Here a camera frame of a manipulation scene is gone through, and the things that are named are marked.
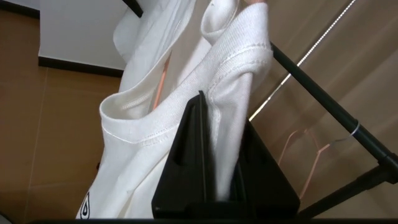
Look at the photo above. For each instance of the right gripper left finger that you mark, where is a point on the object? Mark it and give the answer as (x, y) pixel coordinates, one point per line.
(186, 174)

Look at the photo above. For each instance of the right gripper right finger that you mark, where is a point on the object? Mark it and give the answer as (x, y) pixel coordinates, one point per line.
(264, 186)

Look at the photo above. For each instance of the white printed t-shirt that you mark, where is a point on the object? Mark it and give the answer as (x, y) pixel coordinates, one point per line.
(155, 140)

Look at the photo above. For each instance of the pink clothes hanger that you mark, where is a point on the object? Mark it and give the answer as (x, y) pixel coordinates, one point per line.
(310, 171)
(161, 81)

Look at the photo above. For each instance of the beige curtain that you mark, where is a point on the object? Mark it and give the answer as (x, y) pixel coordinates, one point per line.
(342, 46)

